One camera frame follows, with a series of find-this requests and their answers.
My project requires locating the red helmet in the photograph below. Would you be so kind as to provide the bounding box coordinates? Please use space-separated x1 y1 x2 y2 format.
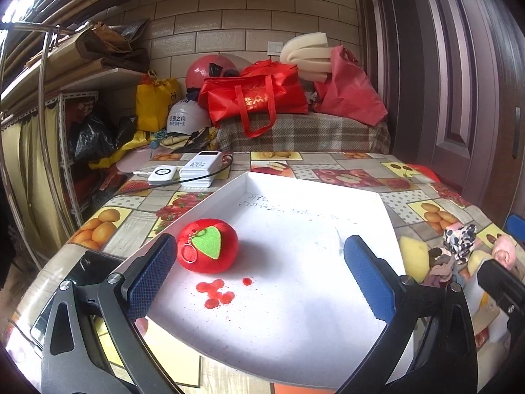
185 54 247 91

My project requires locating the plaid blanket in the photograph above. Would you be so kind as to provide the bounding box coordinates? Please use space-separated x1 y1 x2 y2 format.
215 111 390 155

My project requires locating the olive curtain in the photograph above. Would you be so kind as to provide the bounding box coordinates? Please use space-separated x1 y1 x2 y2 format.
0 102 70 263

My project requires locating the white shallow box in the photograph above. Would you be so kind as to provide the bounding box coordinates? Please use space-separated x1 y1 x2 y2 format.
111 171 415 388

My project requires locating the cream sponge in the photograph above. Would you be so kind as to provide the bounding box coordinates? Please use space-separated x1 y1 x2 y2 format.
468 250 495 275

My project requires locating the brown scrunchie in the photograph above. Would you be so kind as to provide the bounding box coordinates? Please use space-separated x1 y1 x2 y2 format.
422 248 460 288

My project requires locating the pinkish red bag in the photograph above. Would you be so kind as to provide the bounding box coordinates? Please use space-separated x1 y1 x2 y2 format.
314 45 389 126

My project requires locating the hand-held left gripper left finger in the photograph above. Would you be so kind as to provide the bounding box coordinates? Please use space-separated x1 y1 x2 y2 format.
40 233 183 394

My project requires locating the yellow bag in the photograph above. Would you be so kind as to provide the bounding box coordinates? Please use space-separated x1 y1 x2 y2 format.
135 70 181 132

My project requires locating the fruit print tablecloth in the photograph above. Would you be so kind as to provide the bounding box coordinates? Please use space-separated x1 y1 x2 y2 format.
0 150 525 394

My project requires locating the door handle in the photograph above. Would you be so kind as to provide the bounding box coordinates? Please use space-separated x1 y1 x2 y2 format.
512 107 522 160

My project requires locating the pink plush toy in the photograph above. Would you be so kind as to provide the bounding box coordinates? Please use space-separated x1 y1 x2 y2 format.
492 234 520 267

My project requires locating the red plush strawberry keychain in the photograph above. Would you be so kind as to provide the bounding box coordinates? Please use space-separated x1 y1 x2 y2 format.
177 218 239 274

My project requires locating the black plastic bag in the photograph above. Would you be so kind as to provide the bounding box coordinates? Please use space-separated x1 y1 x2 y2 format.
70 113 138 163

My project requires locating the small white power bank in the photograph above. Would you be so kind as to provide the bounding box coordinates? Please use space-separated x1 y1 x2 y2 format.
148 165 181 186

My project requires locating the red tote bag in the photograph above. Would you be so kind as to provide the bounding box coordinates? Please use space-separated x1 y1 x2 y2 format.
198 59 309 139

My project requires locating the black cable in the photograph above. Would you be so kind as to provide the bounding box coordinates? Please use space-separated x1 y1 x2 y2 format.
174 154 235 185

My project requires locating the cream foam roll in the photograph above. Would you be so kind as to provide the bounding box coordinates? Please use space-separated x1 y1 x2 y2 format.
280 32 335 83

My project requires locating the white metal shelf rack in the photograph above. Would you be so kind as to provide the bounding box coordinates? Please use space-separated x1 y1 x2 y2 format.
0 66 142 230

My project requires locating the pale pink cloth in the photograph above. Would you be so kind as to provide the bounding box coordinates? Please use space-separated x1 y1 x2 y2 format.
117 148 159 173

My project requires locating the cardboard stack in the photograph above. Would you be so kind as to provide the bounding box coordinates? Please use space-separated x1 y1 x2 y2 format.
25 18 151 75

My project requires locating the black white patterned scrunchie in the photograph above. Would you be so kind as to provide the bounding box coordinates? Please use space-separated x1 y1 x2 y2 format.
442 224 479 266

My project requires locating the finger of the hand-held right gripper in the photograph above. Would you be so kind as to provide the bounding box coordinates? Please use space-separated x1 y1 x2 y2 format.
477 259 525 337

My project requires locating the large white power bank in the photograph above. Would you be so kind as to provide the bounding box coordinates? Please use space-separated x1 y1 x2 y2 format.
180 152 224 188

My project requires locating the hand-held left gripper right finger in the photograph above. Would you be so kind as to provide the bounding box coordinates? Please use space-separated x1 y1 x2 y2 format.
343 235 479 394

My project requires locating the blue plastic object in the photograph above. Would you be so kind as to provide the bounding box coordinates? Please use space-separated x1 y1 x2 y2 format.
504 213 525 239

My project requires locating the yellow cloth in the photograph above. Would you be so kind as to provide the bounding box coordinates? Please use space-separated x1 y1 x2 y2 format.
88 129 218 169

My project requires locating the yellow sponge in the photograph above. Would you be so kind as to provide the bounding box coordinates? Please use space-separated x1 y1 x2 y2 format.
400 235 431 284

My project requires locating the brown door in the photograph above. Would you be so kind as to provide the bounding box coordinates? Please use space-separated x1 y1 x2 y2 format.
386 0 525 230

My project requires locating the white helmet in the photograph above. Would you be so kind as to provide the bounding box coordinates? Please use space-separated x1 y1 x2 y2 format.
166 99 212 136

